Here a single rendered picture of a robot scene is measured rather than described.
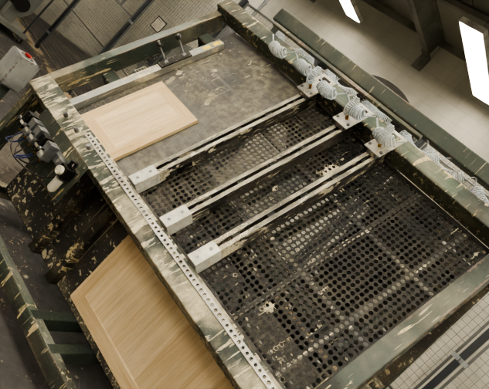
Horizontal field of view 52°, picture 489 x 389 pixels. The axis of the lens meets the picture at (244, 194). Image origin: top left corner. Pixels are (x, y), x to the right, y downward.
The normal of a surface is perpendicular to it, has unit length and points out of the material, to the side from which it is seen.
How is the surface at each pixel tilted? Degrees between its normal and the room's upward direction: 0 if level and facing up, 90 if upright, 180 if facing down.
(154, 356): 90
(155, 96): 57
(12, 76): 90
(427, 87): 90
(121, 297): 90
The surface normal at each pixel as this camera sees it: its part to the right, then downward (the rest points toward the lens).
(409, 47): -0.47, -0.33
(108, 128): 0.02, -0.62
